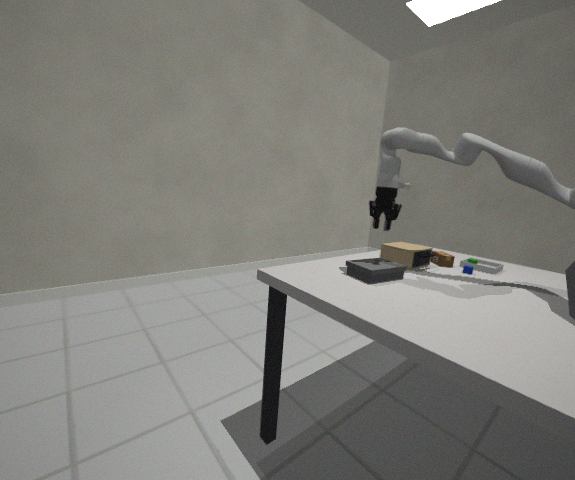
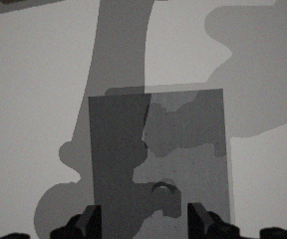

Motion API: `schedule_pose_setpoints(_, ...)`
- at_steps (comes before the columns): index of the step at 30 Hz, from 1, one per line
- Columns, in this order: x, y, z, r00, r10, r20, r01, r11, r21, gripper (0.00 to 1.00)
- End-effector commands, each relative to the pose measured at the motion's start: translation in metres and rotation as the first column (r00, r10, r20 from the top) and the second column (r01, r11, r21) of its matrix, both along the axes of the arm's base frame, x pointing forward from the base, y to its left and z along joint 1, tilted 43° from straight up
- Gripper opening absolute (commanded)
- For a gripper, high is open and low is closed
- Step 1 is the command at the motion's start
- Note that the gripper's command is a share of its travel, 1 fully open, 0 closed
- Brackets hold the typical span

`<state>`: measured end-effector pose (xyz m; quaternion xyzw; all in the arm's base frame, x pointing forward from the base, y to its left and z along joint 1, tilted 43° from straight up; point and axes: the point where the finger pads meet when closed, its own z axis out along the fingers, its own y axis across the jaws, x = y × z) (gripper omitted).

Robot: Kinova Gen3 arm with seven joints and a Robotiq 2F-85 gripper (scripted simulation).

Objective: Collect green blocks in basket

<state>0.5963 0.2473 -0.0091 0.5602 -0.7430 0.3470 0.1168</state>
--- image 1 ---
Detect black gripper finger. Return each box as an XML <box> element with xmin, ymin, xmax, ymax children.
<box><xmin>382</xmin><ymin>201</ymin><xmax>402</xmax><ymax>231</ymax></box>
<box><xmin>369</xmin><ymin>201</ymin><xmax>383</xmax><ymax>229</ymax></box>

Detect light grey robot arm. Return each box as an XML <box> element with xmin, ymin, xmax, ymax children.
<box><xmin>377</xmin><ymin>128</ymin><xmax>575</xmax><ymax>209</ymax></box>

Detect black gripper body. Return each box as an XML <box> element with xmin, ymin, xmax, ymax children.
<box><xmin>375</xmin><ymin>187</ymin><xmax>398</xmax><ymax>212</ymax></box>

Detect brown cardboard box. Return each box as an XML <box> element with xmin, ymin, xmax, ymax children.
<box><xmin>431</xmin><ymin>251</ymin><xmax>455</xmax><ymax>268</ymax></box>

